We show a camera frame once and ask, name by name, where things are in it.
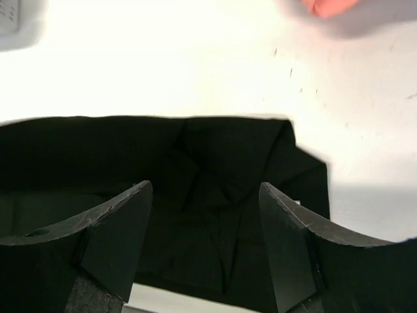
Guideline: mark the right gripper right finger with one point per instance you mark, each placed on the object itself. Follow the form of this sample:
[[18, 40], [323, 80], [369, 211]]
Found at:
[[319, 266]]

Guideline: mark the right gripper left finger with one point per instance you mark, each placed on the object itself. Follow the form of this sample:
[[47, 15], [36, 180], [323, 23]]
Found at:
[[86, 263]]

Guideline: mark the black long sleeve shirt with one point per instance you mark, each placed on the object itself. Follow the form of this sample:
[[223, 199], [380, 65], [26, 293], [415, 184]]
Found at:
[[204, 237]]

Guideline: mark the left white plastic basket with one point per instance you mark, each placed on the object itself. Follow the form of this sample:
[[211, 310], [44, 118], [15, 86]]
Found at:
[[22, 23]]

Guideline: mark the orange pink shirt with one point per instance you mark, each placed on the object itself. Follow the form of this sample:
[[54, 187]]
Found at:
[[328, 8]]

